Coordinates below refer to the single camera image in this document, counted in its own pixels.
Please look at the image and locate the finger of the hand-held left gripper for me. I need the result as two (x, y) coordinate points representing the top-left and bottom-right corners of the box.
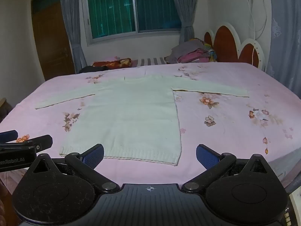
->
(0, 135), (53, 151)
(0, 129), (19, 143)

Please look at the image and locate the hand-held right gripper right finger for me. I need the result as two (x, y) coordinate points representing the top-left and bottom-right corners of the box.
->
(181, 144), (273, 193)

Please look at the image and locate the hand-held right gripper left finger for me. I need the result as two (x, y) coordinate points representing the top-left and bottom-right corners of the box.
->
(29, 143), (120, 193)

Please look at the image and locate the white knit sweater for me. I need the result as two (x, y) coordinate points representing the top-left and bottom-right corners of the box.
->
(35, 74), (250, 167)

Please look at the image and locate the pile of folded clothes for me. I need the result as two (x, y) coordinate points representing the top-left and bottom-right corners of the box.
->
(164, 38), (218, 64)

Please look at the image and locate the bed with pink floral sheet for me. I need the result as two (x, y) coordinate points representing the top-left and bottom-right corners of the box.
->
(0, 62), (301, 193)

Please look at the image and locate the black cloth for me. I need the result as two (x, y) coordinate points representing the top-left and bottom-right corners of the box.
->
(78, 65), (109, 74)

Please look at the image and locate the red patterned blanket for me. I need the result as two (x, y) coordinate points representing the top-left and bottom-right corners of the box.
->
(91, 58), (132, 69)

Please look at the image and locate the brown wooden door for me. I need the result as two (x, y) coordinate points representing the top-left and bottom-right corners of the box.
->
(30, 0), (76, 82)

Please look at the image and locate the grey striped sheet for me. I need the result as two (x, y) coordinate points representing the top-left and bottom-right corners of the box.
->
(131, 57), (168, 67)

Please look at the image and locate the red and white headboard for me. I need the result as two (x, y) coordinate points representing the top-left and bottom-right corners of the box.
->
(203, 22), (267, 72)

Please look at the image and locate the grey curtain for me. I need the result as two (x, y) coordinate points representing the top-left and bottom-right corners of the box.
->
(58, 0), (88, 74)
(170, 0), (196, 46)

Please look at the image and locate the pale lace curtain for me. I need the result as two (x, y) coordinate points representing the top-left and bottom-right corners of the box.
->
(266, 0), (301, 96)

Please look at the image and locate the sliding glass window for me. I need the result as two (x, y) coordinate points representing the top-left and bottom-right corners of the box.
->
(83, 0), (183, 47)

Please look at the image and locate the white cable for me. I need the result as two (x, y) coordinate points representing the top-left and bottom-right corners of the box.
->
(247, 0), (269, 66)

